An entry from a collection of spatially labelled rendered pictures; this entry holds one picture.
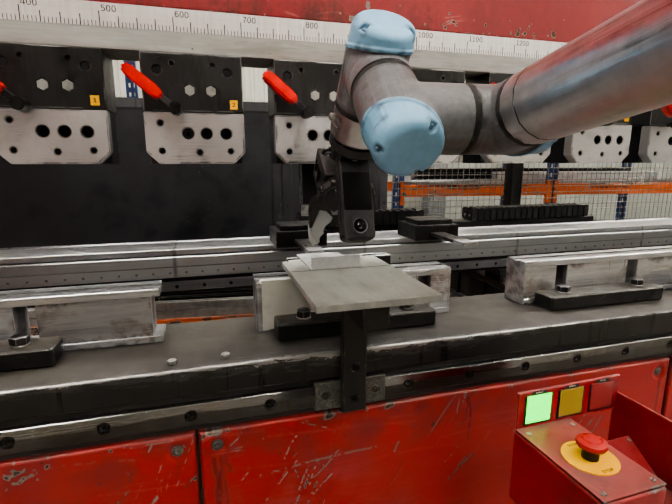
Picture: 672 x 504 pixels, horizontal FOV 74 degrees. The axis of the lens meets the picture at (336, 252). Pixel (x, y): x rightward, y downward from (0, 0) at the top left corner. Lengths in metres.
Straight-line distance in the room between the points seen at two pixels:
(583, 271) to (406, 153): 0.75
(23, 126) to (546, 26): 0.90
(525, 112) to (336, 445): 0.60
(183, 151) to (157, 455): 0.47
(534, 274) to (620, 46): 0.72
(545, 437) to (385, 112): 0.54
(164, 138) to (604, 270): 0.96
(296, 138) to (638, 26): 0.53
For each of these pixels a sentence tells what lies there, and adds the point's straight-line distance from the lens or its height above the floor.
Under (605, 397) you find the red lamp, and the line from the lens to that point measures 0.87.
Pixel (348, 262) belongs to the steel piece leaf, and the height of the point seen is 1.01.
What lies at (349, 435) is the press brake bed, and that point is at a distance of 0.83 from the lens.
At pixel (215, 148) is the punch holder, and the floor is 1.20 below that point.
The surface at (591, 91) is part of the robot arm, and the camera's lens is 0.40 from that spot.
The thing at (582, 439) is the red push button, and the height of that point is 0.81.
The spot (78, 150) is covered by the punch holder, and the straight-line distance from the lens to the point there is 0.78.
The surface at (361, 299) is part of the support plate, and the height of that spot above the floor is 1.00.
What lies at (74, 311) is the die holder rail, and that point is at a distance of 0.84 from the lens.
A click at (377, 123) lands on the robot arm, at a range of 0.45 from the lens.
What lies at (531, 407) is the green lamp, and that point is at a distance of 0.77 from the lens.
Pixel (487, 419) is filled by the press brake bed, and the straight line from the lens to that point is 0.94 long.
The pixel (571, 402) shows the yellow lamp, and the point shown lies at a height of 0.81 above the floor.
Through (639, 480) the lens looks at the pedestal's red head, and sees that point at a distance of 0.75.
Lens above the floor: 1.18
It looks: 12 degrees down
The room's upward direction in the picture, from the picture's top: straight up
